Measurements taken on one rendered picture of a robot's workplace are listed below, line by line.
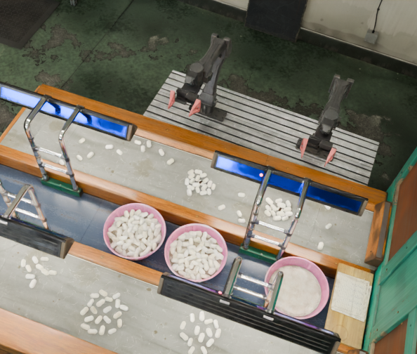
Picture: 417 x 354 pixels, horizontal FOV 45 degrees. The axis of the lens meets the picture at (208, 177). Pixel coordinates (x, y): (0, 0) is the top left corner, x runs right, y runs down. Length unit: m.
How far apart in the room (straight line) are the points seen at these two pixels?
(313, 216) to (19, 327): 1.31
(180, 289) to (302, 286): 0.65
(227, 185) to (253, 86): 1.57
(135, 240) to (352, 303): 0.93
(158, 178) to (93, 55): 1.84
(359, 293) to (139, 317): 0.89
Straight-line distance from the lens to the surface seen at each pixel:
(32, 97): 2.23
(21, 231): 1.87
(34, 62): 4.01
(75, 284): 2.13
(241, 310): 1.70
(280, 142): 2.61
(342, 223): 2.34
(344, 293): 2.15
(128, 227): 2.22
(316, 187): 1.96
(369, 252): 2.22
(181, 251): 2.16
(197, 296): 1.70
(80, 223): 2.32
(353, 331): 2.11
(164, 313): 2.05
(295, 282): 2.16
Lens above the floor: 2.69
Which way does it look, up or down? 56 degrees down
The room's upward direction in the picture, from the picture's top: 7 degrees clockwise
